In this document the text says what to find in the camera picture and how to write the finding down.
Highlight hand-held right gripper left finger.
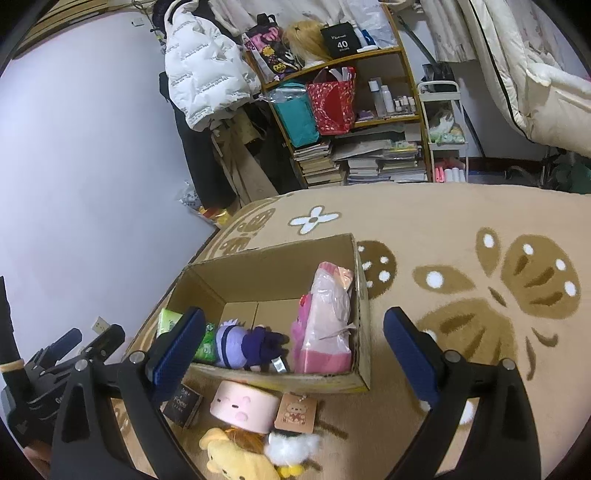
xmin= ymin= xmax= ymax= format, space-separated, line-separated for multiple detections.
xmin=50 ymin=307 xmax=206 ymax=480

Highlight white fluffy plush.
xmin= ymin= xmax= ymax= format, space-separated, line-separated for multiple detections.
xmin=267 ymin=431 xmax=323 ymax=478

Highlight dark green bundle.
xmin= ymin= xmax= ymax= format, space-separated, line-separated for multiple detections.
xmin=551 ymin=154 xmax=591 ymax=195

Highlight stack of books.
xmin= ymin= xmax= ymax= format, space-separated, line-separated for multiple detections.
xmin=291 ymin=129 xmax=430 ymax=188

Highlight beige flower-pattern blanket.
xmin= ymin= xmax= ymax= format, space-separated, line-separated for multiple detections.
xmin=111 ymin=189 xmax=591 ymax=480

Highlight white puffer jacket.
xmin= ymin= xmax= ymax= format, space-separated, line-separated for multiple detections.
xmin=164 ymin=0 xmax=262 ymax=132

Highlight printed cardboard box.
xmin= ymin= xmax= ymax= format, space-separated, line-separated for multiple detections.
xmin=159 ymin=233 xmax=372 ymax=394

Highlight white trolley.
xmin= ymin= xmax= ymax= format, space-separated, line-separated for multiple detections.
xmin=417 ymin=80 xmax=471 ymax=184

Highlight wooden shelf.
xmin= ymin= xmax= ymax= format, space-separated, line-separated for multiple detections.
xmin=242 ymin=4 xmax=437 ymax=185

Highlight cream duvet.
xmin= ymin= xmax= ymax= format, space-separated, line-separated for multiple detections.
xmin=462 ymin=0 xmax=591 ymax=158

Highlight green white cloth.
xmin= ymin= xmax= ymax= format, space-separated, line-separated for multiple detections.
xmin=427 ymin=111 xmax=466 ymax=144

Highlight pink white rolls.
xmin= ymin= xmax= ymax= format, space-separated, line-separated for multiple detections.
xmin=434 ymin=157 xmax=467 ymax=183

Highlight black hanging coat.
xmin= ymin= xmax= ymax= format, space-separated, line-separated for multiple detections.
xmin=157 ymin=71 xmax=241 ymax=208

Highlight tan hanging cloth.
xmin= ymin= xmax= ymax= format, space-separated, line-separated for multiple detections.
xmin=210 ymin=111 xmax=280 ymax=208

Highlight blue white plastic bag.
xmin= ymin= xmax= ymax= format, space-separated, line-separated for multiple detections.
xmin=344 ymin=0 xmax=398 ymax=51

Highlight black pink printed bag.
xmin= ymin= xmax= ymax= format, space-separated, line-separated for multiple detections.
xmin=242 ymin=14 xmax=305 ymax=84

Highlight blonde wig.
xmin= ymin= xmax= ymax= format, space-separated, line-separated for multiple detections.
xmin=281 ymin=19 xmax=333 ymax=63

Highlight brown bear-print tag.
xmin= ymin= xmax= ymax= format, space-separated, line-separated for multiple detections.
xmin=274 ymin=392 xmax=319 ymax=433

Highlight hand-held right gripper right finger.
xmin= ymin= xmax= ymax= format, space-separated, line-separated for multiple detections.
xmin=383 ymin=307 xmax=542 ymax=480

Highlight black tissue pack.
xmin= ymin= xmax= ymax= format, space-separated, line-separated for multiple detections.
xmin=163 ymin=381 xmax=204 ymax=429

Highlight pink cylinder plush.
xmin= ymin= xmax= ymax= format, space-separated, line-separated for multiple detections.
xmin=210 ymin=380 xmax=280 ymax=435

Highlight plastic bag with yellow item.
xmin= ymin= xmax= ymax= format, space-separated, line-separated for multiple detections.
xmin=178 ymin=181 xmax=232 ymax=229

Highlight green tissue pack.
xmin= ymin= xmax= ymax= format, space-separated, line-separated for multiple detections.
xmin=157 ymin=308 xmax=218 ymax=363

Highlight white hanging garment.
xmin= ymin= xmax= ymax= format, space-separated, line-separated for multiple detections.
xmin=416 ymin=0 xmax=481 ymax=63

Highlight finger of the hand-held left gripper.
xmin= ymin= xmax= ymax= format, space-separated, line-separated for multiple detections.
xmin=76 ymin=325 xmax=126 ymax=367
xmin=25 ymin=329 xmax=84 ymax=370

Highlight red gift bag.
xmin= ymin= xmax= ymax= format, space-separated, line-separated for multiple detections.
xmin=305 ymin=67 xmax=357 ymax=136

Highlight black box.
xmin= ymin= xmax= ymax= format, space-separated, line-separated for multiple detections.
xmin=320 ymin=22 xmax=363 ymax=54

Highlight purple-haired plush doll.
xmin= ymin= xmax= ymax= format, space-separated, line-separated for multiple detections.
xmin=213 ymin=320 xmax=291 ymax=374

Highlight teal bag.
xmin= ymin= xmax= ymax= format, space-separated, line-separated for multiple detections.
xmin=270 ymin=82 xmax=320 ymax=148

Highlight yellow dog plush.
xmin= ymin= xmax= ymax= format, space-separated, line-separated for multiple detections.
xmin=198 ymin=427 xmax=282 ymax=480

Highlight row of cosmetic bottles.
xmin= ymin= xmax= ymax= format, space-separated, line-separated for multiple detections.
xmin=368 ymin=78 xmax=419 ymax=118

